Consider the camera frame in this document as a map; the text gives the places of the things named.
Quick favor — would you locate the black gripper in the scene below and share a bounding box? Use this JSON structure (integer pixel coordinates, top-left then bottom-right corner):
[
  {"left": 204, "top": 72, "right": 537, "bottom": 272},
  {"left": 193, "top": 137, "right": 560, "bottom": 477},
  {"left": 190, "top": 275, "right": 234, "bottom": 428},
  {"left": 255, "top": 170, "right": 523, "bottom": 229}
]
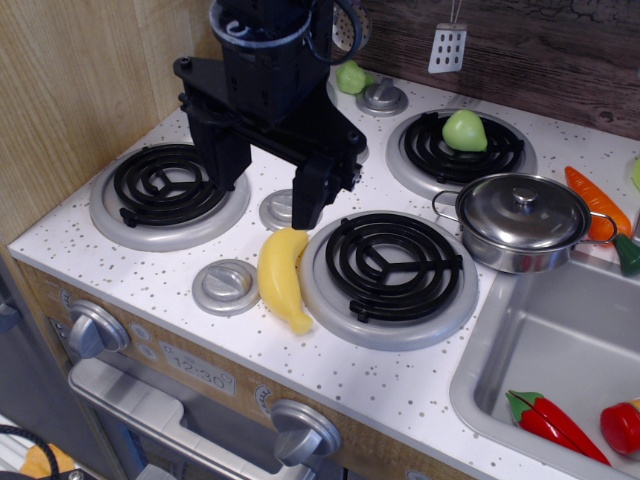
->
[{"left": 173, "top": 57, "right": 367, "bottom": 230}]

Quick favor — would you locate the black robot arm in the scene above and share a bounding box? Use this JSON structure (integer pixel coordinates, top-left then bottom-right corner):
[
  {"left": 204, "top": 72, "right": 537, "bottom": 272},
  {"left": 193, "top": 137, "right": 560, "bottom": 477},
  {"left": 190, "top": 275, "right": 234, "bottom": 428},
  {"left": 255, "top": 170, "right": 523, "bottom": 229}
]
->
[{"left": 173, "top": 1, "right": 367, "bottom": 230}]

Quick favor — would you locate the silver pot lid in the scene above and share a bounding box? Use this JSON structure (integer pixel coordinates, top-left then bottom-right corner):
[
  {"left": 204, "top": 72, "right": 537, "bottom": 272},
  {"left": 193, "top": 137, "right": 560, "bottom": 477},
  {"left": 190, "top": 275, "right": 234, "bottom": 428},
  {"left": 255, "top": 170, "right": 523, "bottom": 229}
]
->
[{"left": 455, "top": 174, "right": 591, "bottom": 251}]

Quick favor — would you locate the silver steel pot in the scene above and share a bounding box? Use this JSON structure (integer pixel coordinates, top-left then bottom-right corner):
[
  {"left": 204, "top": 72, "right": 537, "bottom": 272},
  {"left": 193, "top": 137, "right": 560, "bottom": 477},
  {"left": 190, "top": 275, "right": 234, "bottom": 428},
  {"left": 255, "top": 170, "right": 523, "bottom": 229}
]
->
[{"left": 432, "top": 173, "right": 618, "bottom": 274}]

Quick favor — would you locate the silver middle stovetop knob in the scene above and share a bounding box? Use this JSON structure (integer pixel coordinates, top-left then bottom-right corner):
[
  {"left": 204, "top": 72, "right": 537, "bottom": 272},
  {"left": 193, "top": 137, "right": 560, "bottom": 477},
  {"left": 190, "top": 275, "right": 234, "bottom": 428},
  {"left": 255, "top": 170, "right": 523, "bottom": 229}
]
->
[{"left": 259, "top": 189, "right": 293, "bottom": 231}]

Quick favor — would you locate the silver stovetop knob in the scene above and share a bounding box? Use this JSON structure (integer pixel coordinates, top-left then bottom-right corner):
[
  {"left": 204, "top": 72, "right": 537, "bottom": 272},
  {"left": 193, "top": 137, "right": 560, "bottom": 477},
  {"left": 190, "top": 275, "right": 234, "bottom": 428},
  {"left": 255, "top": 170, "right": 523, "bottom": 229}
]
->
[
  {"left": 356, "top": 77, "right": 409, "bottom": 117},
  {"left": 259, "top": 189, "right": 293, "bottom": 231},
  {"left": 191, "top": 259, "right": 260, "bottom": 316}
]

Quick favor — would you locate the yellow toy banana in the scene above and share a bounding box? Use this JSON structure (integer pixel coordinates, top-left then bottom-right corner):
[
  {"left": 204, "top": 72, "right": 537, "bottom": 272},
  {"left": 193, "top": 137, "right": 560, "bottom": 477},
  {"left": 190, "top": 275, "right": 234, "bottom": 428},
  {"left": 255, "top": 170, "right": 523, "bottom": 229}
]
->
[{"left": 257, "top": 227, "right": 313, "bottom": 335}]

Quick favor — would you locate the green toy lettuce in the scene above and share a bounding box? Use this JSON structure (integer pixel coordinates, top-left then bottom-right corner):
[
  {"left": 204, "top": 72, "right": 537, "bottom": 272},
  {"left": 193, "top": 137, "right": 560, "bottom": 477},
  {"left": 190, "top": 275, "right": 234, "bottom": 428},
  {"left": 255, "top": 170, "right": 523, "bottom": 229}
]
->
[{"left": 335, "top": 60, "right": 376, "bottom": 95}]

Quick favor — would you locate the left black coil burner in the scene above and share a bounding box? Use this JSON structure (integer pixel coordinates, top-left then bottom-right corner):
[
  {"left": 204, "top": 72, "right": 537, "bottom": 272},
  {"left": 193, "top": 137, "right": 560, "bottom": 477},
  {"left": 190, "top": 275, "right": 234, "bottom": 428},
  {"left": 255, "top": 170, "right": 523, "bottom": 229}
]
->
[{"left": 89, "top": 143, "right": 250, "bottom": 252}]

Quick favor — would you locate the black coil burner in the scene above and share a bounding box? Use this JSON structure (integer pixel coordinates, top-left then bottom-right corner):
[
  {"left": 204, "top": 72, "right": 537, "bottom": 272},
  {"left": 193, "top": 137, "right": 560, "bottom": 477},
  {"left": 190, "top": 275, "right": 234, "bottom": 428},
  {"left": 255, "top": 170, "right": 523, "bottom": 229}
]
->
[
  {"left": 386, "top": 109, "right": 538, "bottom": 200},
  {"left": 300, "top": 211, "right": 479, "bottom": 351},
  {"left": 89, "top": 143, "right": 250, "bottom": 252}
]

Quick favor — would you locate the silver front stovetop knob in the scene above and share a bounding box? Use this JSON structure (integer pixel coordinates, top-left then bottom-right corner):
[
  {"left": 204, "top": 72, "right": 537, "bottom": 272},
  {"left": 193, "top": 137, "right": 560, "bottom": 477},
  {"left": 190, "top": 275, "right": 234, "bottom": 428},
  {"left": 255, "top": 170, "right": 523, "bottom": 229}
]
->
[{"left": 191, "top": 259, "right": 260, "bottom": 316}]

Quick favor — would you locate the silver rear stovetop knob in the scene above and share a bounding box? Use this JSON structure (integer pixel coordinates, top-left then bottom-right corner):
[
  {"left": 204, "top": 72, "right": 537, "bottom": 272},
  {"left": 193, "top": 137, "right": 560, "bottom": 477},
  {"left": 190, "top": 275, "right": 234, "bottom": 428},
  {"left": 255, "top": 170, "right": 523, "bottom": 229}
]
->
[{"left": 356, "top": 77, "right": 409, "bottom": 117}]

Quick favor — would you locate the rear black coil burner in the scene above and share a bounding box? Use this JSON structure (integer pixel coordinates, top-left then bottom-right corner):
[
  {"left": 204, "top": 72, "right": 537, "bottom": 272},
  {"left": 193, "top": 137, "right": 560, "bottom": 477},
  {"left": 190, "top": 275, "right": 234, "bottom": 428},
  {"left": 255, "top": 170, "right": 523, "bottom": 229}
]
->
[{"left": 386, "top": 109, "right": 538, "bottom": 200}]

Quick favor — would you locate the front black coil burner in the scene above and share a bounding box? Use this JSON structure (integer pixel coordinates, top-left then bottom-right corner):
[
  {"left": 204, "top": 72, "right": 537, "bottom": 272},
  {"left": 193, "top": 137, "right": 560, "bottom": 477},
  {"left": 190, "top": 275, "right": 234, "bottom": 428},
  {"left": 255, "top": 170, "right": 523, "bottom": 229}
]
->
[{"left": 300, "top": 211, "right": 479, "bottom": 351}]

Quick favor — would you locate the hanging silver slotted spoon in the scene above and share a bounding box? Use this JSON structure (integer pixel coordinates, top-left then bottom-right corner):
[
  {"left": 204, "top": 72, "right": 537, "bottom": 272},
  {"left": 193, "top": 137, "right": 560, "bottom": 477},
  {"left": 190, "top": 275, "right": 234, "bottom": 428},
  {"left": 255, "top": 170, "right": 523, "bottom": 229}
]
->
[{"left": 332, "top": 1, "right": 372, "bottom": 52}]

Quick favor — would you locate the green toy pear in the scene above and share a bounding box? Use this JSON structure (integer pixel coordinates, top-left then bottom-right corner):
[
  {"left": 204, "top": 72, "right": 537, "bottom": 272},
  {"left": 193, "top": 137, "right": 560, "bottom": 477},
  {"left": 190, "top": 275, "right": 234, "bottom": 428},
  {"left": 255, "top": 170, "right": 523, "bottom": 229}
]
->
[{"left": 442, "top": 109, "right": 488, "bottom": 152}]

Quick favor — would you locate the hanging silver toy spatula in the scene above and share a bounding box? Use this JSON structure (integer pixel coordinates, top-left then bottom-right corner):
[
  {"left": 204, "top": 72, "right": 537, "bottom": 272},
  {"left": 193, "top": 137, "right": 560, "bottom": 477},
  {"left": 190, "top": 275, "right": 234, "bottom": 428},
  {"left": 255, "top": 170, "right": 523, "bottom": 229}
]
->
[{"left": 428, "top": 1, "right": 468, "bottom": 74}]

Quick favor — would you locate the oven clock display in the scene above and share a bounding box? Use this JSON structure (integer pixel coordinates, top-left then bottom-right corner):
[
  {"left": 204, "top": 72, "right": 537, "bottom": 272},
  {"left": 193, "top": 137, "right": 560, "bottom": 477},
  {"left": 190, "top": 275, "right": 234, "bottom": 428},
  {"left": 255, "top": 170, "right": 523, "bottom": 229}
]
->
[{"left": 159, "top": 341, "right": 236, "bottom": 396}]

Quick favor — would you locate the silver left oven knob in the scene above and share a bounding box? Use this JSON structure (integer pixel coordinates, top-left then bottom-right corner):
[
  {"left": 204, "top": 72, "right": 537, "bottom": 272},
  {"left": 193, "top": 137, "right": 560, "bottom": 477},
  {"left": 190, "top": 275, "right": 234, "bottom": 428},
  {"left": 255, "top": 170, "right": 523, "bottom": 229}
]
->
[{"left": 68, "top": 300, "right": 130, "bottom": 359}]

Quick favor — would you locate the silver oven knob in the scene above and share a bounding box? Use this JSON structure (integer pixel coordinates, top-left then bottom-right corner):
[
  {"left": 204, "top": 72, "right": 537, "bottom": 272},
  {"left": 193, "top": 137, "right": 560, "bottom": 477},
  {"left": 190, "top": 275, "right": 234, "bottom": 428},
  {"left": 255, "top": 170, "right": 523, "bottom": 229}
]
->
[
  {"left": 68, "top": 300, "right": 130, "bottom": 359},
  {"left": 271, "top": 399, "right": 342, "bottom": 467}
]

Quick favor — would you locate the silver right oven knob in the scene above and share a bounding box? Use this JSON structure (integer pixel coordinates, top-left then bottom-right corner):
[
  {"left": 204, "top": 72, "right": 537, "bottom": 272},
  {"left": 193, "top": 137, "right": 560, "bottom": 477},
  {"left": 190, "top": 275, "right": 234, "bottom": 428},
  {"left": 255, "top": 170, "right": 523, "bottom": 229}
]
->
[{"left": 271, "top": 399, "right": 342, "bottom": 467}]

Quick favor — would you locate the orange toy carrot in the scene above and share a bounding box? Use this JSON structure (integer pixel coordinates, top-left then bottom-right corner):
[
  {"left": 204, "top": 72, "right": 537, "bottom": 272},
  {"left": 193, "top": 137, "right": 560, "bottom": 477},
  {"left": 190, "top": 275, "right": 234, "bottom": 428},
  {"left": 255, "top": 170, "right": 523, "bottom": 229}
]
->
[{"left": 565, "top": 166, "right": 639, "bottom": 276}]

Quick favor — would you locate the grey sink basin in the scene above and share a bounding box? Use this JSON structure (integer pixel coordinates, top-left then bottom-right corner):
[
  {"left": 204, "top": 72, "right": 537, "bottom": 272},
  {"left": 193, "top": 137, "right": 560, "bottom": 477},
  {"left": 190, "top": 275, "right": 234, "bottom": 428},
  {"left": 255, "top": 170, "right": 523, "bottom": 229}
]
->
[{"left": 450, "top": 252, "right": 639, "bottom": 479}]

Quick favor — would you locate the green toy at right edge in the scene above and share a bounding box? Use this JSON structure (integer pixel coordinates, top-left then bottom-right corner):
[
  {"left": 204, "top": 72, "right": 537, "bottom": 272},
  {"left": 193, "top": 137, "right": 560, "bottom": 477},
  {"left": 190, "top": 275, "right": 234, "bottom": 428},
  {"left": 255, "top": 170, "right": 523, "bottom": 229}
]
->
[{"left": 631, "top": 158, "right": 640, "bottom": 190}]

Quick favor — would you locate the red toy chili pepper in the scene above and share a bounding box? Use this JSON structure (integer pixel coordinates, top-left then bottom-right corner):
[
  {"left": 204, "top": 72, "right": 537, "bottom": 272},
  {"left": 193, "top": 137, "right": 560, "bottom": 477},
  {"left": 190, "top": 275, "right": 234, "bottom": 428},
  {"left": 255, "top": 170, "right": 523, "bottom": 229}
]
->
[{"left": 505, "top": 390, "right": 611, "bottom": 466}]

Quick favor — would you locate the red toy tomato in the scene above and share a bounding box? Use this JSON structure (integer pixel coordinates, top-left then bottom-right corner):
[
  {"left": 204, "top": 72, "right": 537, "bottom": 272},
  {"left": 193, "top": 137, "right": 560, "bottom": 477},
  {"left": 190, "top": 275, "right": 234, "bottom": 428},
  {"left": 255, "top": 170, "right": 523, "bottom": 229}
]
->
[{"left": 600, "top": 398, "right": 639, "bottom": 455}]

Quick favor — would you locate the silver oven door handle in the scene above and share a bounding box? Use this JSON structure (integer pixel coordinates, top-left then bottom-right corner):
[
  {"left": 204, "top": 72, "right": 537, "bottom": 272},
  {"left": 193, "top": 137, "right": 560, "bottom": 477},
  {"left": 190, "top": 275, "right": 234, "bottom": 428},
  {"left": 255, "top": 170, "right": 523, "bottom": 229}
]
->
[{"left": 69, "top": 359, "right": 313, "bottom": 479}]

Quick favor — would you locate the black cable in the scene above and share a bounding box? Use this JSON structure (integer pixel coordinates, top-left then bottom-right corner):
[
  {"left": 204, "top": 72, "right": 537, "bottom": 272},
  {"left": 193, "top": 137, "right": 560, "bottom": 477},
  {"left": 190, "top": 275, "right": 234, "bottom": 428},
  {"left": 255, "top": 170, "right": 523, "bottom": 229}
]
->
[{"left": 0, "top": 423, "right": 64, "bottom": 475}]

